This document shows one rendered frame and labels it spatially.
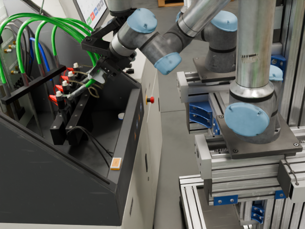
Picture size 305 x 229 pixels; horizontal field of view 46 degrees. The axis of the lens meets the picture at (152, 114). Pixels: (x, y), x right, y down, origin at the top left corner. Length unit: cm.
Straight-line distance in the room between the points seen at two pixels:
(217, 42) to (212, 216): 96
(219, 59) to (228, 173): 54
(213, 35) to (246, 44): 64
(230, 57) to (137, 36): 64
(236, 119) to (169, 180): 161
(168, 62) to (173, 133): 196
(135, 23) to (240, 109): 37
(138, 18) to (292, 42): 53
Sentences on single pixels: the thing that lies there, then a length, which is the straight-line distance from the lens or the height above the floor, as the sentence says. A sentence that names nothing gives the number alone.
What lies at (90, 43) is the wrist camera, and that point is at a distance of 118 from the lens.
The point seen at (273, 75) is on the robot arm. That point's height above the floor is 126.
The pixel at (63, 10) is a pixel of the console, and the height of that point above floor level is 131.
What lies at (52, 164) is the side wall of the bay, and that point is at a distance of 114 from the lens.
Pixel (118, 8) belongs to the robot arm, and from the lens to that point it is 117.
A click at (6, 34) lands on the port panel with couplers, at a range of 168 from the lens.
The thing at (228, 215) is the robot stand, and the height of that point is 21.
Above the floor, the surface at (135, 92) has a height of 95.
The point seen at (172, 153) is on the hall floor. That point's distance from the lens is 276.
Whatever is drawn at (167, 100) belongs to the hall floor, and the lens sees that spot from 340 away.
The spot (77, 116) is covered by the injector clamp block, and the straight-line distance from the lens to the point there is 149.
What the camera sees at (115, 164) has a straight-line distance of 124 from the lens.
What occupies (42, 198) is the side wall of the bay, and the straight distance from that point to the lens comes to 126.
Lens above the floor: 177
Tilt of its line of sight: 33 degrees down
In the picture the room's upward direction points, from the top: 5 degrees counter-clockwise
